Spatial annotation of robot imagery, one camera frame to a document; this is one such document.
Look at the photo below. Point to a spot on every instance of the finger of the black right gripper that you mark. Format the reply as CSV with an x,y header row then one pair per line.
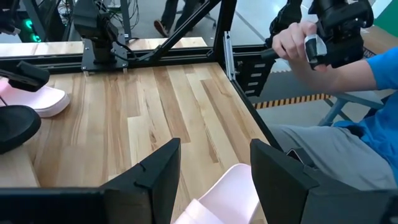
x,y
31,77

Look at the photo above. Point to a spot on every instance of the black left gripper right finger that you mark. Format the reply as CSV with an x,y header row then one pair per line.
x,y
280,193

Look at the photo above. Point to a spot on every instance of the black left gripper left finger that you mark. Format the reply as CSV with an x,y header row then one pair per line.
x,y
149,186

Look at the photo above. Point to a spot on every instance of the pink slide sandal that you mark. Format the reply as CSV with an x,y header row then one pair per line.
x,y
230,193
46,101

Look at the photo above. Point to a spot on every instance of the black slide sandal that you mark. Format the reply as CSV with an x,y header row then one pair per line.
x,y
15,127

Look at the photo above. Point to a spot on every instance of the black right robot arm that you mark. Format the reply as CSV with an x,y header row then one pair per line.
x,y
96,31

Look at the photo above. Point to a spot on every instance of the black smartphone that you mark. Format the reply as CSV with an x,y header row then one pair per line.
x,y
293,154

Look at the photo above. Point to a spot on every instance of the black device green lights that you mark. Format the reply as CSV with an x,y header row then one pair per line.
x,y
29,25

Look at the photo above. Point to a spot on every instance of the person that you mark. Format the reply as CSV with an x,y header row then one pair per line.
x,y
169,12
342,155

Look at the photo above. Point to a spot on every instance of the yellow black hazard strip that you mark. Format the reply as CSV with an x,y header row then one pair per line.
x,y
289,101

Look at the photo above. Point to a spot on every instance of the grey chair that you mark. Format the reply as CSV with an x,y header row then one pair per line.
x,y
335,110

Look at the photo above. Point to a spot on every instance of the black vented box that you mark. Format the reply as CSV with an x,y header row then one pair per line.
x,y
245,77

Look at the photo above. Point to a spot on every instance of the person's hand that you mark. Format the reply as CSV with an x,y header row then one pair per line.
x,y
289,40

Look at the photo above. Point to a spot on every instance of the black aluminium table frame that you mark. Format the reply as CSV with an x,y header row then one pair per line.
x,y
180,57

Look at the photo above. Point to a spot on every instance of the silver aluminium bracket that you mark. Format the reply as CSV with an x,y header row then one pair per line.
x,y
229,59

